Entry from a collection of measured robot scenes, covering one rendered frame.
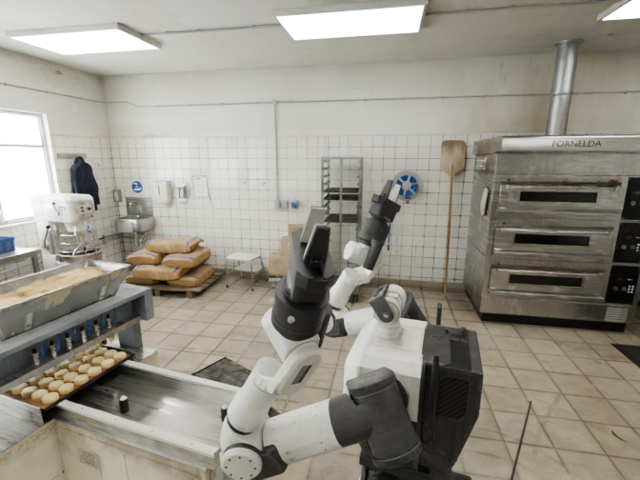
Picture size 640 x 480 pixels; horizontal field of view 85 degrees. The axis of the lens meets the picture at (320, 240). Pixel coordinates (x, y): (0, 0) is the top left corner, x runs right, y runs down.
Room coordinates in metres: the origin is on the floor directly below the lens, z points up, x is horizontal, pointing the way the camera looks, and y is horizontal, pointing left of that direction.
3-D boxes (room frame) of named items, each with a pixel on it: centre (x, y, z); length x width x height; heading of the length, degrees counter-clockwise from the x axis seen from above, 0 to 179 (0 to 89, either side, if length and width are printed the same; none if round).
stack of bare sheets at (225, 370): (2.56, 0.75, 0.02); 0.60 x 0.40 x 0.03; 52
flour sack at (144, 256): (4.87, 2.36, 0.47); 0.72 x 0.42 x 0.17; 169
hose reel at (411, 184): (4.71, -1.15, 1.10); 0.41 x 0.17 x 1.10; 79
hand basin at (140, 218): (5.37, 2.82, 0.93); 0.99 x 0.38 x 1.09; 79
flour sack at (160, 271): (4.59, 2.15, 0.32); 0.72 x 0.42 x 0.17; 83
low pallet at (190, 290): (4.80, 2.11, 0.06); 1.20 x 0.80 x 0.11; 81
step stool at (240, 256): (4.87, 1.07, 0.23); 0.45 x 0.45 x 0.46; 71
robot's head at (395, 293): (0.80, -0.17, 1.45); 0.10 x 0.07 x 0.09; 160
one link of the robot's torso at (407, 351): (0.78, -0.23, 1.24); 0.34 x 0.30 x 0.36; 160
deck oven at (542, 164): (3.87, -2.60, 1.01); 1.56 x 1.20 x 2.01; 79
